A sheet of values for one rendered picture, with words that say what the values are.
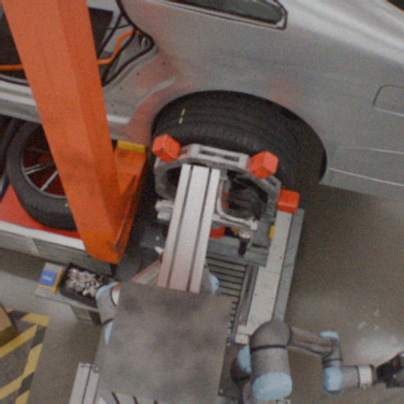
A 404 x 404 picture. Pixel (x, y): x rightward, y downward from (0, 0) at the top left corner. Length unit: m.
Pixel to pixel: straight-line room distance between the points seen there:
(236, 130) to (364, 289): 1.44
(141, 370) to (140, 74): 1.57
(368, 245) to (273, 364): 1.94
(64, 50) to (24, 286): 2.12
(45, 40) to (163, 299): 0.77
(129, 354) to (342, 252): 2.51
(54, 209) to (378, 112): 1.63
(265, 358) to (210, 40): 1.13
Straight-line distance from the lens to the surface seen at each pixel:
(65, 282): 3.11
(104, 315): 2.51
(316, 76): 2.45
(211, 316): 1.44
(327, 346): 2.32
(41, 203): 3.33
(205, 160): 2.66
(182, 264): 1.48
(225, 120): 2.69
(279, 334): 2.05
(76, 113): 2.04
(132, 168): 3.15
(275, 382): 2.00
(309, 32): 2.33
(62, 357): 3.56
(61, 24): 1.73
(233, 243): 3.47
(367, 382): 2.28
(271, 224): 3.62
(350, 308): 3.68
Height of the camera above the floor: 3.40
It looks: 63 degrees down
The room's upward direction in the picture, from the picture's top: 3 degrees clockwise
